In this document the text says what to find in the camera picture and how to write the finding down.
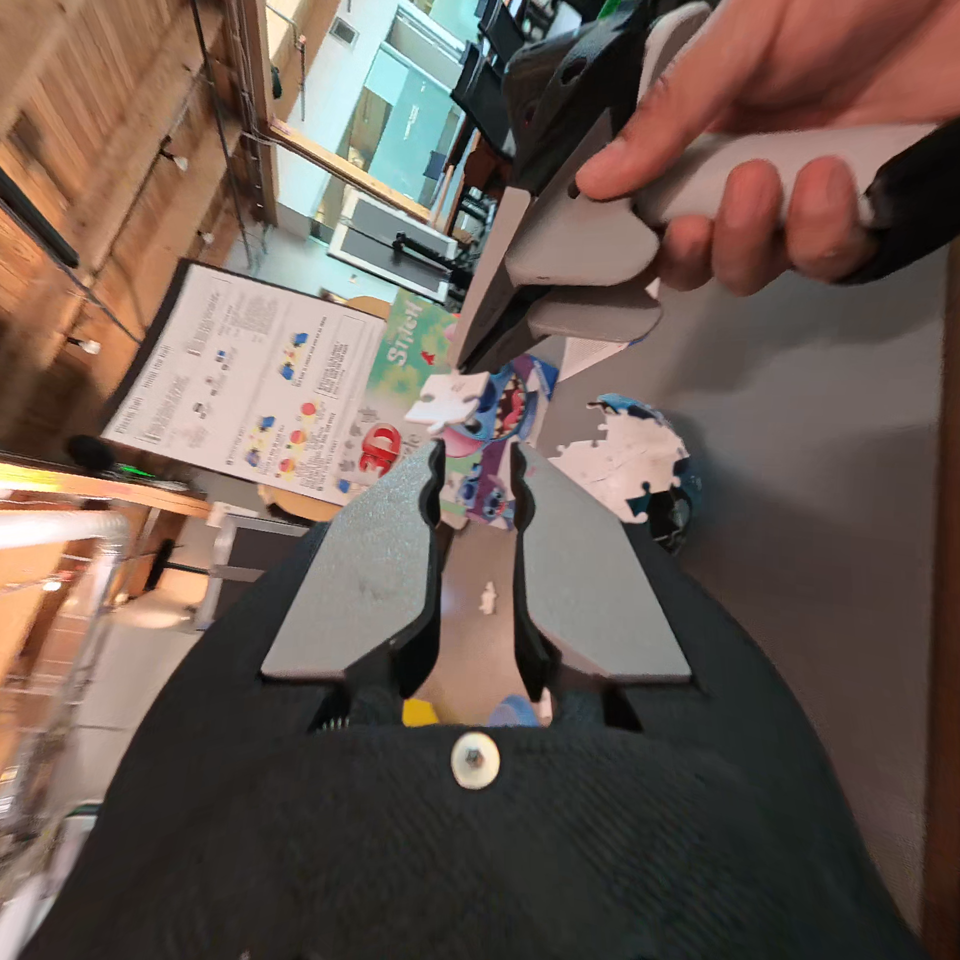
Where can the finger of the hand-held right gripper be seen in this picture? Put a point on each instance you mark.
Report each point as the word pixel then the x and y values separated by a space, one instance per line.
pixel 600 315
pixel 499 285

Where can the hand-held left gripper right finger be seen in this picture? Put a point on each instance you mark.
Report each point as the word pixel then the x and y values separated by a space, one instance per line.
pixel 600 600

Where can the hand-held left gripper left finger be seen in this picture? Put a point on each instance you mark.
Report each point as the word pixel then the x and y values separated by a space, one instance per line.
pixel 352 592

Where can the white puzzle piece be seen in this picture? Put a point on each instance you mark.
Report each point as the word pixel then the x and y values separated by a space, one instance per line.
pixel 442 397
pixel 488 598

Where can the partly built puzzle ball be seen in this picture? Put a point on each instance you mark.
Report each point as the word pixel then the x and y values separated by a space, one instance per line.
pixel 630 465

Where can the cartoon printed puzzle box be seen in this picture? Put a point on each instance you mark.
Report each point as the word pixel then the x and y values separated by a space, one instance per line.
pixel 247 375

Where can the person's right hand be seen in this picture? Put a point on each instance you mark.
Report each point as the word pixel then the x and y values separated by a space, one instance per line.
pixel 787 60

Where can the black office chair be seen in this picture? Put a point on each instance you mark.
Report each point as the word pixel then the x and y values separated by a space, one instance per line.
pixel 480 90

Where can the white framed panel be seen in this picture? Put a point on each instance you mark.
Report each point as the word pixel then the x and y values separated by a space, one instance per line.
pixel 375 225

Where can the yellow flat object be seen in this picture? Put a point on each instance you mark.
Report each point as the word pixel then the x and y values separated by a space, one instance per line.
pixel 418 714

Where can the black fuzzy microphone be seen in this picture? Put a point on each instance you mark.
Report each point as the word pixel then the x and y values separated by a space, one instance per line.
pixel 88 452

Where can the metal pipe frame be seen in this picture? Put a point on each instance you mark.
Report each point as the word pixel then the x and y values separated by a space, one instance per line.
pixel 60 529

